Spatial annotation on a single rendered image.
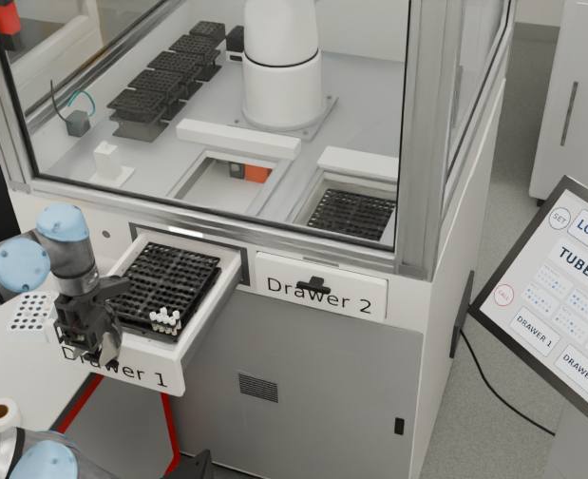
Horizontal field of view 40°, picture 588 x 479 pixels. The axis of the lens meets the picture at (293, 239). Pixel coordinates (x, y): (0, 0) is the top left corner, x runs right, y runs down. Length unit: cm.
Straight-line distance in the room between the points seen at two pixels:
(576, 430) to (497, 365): 114
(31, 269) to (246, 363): 93
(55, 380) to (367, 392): 70
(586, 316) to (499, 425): 122
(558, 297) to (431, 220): 27
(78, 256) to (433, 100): 64
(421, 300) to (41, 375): 81
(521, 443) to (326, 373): 86
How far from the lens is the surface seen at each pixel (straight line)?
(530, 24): 479
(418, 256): 158
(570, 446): 170
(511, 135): 391
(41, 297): 192
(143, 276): 174
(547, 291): 148
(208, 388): 214
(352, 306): 170
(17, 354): 185
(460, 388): 269
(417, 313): 169
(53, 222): 132
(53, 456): 124
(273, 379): 200
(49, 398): 174
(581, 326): 144
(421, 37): 135
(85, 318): 145
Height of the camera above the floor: 203
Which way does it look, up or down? 39 degrees down
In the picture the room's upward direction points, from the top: 2 degrees counter-clockwise
